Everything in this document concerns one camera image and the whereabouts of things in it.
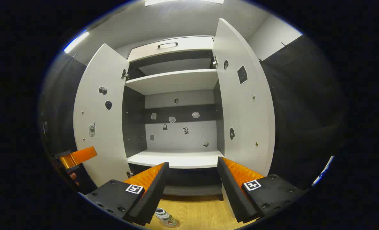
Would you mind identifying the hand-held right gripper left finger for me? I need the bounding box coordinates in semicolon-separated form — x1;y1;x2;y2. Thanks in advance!
85;162;170;226

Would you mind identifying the white plastic bottle green label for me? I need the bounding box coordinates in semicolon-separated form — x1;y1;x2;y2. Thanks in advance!
155;208;181;228

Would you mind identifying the white cabinet door headphone sticker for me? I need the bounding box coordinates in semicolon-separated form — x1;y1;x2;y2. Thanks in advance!
212;18;276;177

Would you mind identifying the white cabinet shelf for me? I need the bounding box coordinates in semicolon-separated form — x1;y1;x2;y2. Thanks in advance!
138;58;213;76
125;69;219;95
127;149;225;169

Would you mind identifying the white cabinet door camera sticker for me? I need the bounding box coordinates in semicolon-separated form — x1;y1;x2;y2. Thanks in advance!
73;43;131;188

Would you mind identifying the ceiling light panel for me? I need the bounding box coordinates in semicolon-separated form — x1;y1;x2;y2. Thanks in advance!
145;0;225;6
64;31;90;53

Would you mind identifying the brown round coaster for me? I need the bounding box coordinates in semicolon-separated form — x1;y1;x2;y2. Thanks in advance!
159;220;181;228

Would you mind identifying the black backdrop cloth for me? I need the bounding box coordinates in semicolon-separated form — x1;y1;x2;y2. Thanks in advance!
260;34;348;192

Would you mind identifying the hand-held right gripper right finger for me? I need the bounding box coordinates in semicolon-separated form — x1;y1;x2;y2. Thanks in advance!
217;157;307;223

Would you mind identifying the white cabinet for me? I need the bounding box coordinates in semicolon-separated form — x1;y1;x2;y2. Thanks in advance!
116;36;225;196

